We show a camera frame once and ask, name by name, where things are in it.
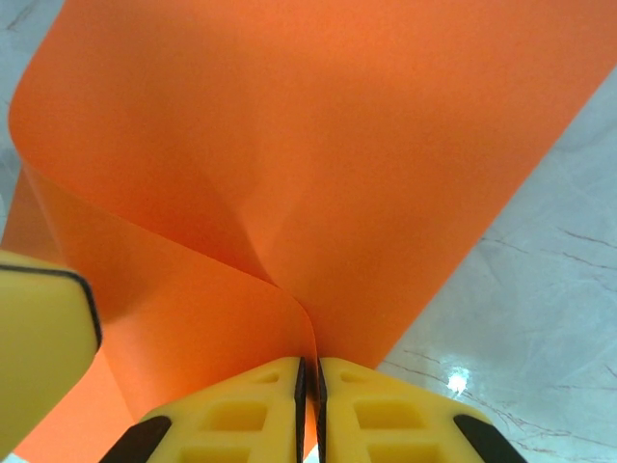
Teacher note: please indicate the orange paper sheet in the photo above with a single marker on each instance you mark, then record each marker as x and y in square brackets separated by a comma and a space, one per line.
[313, 144]

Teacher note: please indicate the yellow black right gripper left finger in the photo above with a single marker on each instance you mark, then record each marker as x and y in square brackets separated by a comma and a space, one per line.
[231, 419]

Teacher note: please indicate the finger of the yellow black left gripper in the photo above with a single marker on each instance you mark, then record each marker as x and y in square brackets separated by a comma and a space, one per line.
[38, 337]

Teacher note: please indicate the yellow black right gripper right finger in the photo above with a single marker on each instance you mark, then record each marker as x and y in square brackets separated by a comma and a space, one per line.
[400, 419]

